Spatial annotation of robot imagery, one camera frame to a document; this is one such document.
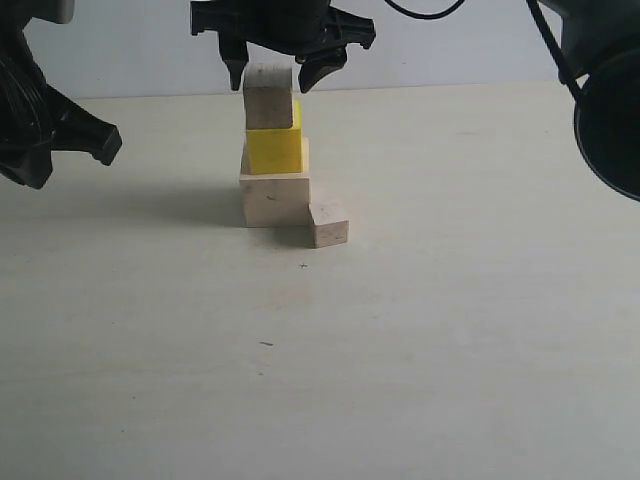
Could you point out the small wooden cube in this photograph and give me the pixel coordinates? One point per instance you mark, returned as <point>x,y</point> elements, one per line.
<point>329,223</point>

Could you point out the medium wooden cube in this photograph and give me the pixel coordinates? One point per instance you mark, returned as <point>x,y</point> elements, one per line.
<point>268,96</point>

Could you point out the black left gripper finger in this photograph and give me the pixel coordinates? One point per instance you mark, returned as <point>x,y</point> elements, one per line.
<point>31,168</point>
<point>77,130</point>

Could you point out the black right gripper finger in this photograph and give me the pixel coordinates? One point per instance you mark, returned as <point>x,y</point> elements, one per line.
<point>234,54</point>
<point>318,65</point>

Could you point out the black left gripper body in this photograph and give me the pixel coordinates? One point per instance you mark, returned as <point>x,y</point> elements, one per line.
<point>26,119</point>

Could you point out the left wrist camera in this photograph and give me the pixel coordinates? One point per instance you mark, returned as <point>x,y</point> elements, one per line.
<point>54,11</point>

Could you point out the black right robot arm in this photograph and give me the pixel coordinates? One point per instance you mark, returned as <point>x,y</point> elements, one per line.
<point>594,44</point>

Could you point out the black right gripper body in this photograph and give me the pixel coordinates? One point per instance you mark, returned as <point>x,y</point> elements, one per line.
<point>294,27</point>

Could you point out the large wooden cube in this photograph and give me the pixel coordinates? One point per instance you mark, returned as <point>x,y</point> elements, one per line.
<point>276,200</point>

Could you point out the yellow cube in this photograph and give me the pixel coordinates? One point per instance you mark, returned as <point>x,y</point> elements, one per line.
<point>277,150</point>

